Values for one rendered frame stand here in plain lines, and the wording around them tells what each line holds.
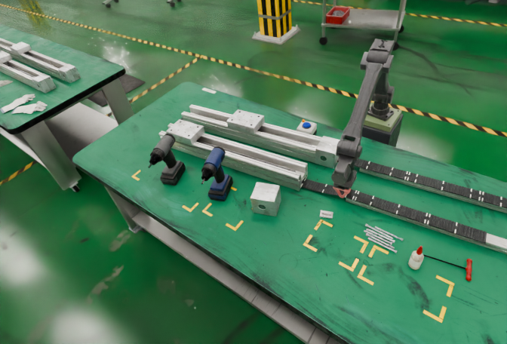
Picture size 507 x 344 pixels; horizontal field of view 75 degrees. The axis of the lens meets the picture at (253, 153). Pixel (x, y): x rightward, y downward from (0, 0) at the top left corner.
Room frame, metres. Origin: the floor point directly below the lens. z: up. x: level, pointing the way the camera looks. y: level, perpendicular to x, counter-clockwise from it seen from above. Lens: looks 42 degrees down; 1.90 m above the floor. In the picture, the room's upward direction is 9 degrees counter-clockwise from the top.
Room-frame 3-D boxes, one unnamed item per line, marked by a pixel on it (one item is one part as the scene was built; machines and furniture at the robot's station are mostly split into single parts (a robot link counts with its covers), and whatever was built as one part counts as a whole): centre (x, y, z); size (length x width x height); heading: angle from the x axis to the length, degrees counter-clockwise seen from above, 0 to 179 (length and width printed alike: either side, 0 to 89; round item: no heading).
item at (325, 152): (1.13, -0.35, 0.83); 0.12 x 0.09 x 0.10; 144
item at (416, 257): (0.54, -0.49, 0.84); 0.04 x 0.04 x 0.12
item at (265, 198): (0.91, -0.03, 0.83); 0.11 x 0.10 x 0.10; 157
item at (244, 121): (1.38, 0.01, 0.87); 0.16 x 0.11 x 0.07; 54
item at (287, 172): (1.23, 0.12, 0.82); 0.80 x 0.10 x 0.09; 54
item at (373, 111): (1.37, -0.69, 0.85); 0.12 x 0.09 x 0.08; 39
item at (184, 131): (1.38, 0.33, 0.87); 0.16 x 0.11 x 0.07; 54
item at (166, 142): (1.14, 0.41, 0.89); 0.20 x 0.08 x 0.22; 158
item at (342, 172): (0.85, -0.33, 1.02); 0.12 x 0.09 x 0.12; 145
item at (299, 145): (1.38, 0.01, 0.82); 0.80 x 0.10 x 0.09; 54
